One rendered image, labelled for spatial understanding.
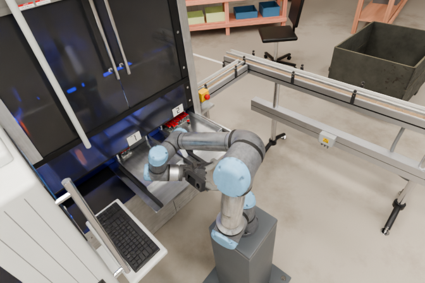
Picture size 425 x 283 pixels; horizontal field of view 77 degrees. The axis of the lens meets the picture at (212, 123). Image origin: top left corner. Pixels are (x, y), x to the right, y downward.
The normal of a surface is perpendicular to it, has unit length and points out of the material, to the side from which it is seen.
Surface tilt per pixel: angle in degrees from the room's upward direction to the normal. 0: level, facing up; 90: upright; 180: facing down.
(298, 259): 0
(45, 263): 90
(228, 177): 83
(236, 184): 82
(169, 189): 0
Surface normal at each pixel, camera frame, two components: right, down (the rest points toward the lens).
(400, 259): -0.09, -0.77
